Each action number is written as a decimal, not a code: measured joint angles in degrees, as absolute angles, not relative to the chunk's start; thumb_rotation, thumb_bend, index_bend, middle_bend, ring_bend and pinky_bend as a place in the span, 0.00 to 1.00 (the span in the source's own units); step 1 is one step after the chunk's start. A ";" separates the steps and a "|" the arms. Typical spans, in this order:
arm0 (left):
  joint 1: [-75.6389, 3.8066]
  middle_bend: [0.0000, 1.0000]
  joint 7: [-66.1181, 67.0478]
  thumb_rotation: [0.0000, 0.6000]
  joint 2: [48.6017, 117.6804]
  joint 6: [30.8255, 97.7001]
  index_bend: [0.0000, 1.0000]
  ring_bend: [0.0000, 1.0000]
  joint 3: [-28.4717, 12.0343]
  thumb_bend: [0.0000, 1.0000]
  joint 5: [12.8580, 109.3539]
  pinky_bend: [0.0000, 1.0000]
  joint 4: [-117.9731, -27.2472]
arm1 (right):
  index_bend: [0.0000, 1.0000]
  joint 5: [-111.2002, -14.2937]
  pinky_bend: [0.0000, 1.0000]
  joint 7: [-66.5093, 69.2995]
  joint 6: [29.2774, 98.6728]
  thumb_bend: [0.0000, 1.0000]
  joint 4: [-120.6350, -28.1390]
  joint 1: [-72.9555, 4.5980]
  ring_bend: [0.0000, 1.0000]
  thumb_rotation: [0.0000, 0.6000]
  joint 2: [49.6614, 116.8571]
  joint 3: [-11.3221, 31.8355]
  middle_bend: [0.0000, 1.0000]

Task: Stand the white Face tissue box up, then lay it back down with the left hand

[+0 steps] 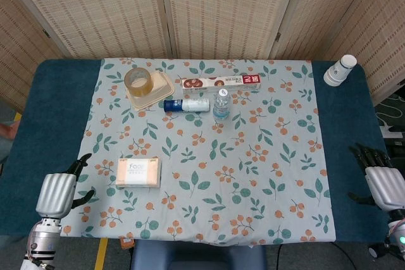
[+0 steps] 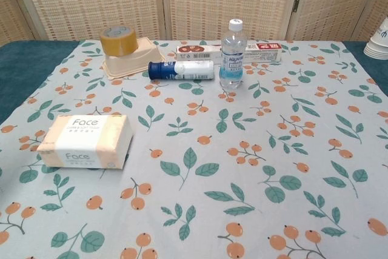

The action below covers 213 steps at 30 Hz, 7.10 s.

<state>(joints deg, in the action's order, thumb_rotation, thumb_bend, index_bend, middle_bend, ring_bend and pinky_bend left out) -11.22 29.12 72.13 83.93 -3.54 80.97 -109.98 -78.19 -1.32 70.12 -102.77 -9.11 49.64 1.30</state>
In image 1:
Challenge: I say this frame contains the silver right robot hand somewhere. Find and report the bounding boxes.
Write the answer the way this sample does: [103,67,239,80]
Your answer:
[347,142,405,212]

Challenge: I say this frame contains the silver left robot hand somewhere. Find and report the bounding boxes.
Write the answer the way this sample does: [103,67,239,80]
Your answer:
[35,153,96,219]

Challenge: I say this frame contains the orange tissue pack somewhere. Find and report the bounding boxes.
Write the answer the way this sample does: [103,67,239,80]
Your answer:
[115,157,163,189]

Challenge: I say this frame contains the red white cling film box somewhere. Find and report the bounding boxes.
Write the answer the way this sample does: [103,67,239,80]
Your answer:
[181,74,262,94]

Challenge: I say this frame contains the white power strip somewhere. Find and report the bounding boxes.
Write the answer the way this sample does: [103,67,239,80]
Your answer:
[379,124,405,140]

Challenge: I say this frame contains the black wheeled stand base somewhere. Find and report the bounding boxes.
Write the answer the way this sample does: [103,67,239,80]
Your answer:
[368,242,405,261]

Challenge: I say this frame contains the teal blue table cover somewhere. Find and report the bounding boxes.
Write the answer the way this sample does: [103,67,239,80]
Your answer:
[0,58,402,246]

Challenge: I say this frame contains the white paper cup stack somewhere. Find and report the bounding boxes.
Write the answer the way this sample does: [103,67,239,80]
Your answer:
[323,54,358,87]

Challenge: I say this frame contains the clear brown tape roll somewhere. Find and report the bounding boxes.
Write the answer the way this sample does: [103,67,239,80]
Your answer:
[123,68,155,97]

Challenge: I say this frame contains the beige plastic container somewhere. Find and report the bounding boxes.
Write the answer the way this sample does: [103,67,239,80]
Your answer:
[125,71,176,112]

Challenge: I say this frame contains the blue chair seat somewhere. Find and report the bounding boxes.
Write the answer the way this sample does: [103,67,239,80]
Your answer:
[131,240,268,270]

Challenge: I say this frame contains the blue white spray can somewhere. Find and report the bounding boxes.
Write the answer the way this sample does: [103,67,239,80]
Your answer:
[163,98,211,113]

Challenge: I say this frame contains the floral leaf tablecloth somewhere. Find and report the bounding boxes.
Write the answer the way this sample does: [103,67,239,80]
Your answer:
[59,58,337,246]

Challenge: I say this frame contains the clear water bottle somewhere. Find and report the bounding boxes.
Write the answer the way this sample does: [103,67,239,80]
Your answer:
[212,89,231,121]

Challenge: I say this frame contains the bamboo folding screen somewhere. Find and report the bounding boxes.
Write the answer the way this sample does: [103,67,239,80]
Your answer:
[0,0,405,116]

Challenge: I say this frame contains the white cable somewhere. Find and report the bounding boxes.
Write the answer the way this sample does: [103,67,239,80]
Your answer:
[375,92,405,127]

